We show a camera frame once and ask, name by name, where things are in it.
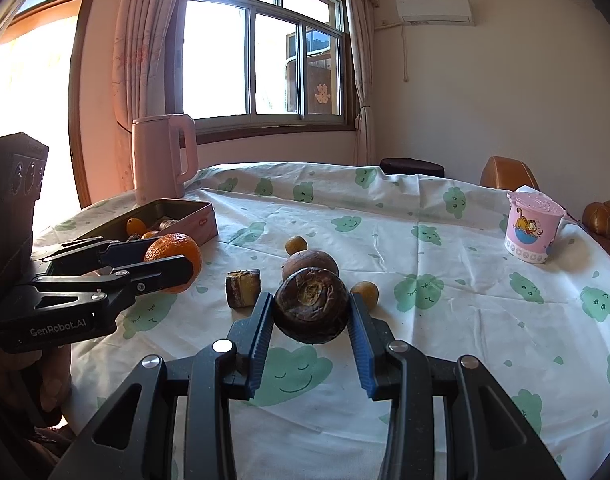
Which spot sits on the small orange kumquat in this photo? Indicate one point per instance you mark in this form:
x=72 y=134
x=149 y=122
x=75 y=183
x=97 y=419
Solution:
x=135 y=226
x=151 y=234

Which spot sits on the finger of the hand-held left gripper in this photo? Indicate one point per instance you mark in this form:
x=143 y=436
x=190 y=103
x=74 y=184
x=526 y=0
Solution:
x=155 y=272
x=85 y=251

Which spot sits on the purple passion fruit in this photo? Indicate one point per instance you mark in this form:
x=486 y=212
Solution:
x=305 y=260

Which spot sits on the small brown longan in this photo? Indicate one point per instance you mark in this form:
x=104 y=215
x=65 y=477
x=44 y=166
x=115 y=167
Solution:
x=296 y=245
x=365 y=294

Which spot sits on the brown cake piece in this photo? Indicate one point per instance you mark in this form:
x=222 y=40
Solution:
x=242 y=287

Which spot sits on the dark round stool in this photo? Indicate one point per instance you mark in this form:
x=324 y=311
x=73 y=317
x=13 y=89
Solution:
x=410 y=167

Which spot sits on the wooden door frame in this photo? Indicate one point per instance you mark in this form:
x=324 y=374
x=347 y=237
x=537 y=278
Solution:
x=82 y=110

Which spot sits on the pink tin box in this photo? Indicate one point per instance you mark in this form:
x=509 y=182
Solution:
x=200 y=225

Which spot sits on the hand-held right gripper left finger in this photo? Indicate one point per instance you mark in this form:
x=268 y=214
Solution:
x=262 y=340

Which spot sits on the pink cartoon cup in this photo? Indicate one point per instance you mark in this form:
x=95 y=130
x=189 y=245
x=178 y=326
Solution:
x=530 y=230

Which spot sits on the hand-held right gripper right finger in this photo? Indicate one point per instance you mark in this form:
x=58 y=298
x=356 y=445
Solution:
x=362 y=350

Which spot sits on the orange mandarin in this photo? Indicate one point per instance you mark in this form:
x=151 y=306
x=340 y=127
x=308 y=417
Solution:
x=175 y=247

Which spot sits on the dark water chestnut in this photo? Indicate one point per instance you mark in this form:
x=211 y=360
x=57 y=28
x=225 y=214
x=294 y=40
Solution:
x=310 y=305

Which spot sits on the white green-print tablecloth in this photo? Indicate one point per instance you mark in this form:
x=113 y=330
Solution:
x=435 y=285

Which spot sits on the pink patterned curtain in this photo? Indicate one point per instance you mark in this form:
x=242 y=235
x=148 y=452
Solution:
x=135 y=60

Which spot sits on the brown leather sofa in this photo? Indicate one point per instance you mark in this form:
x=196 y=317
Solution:
x=602 y=220

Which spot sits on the sliding glass window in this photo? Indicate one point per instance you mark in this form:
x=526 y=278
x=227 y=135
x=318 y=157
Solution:
x=265 y=60

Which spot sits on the pink electric kettle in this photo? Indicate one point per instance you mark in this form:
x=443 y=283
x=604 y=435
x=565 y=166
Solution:
x=157 y=160

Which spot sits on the pale tied curtain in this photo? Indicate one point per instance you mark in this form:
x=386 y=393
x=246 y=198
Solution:
x=362 y=75

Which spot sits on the white air conditioner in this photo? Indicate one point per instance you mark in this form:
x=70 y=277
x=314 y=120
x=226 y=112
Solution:
x=435 y=12

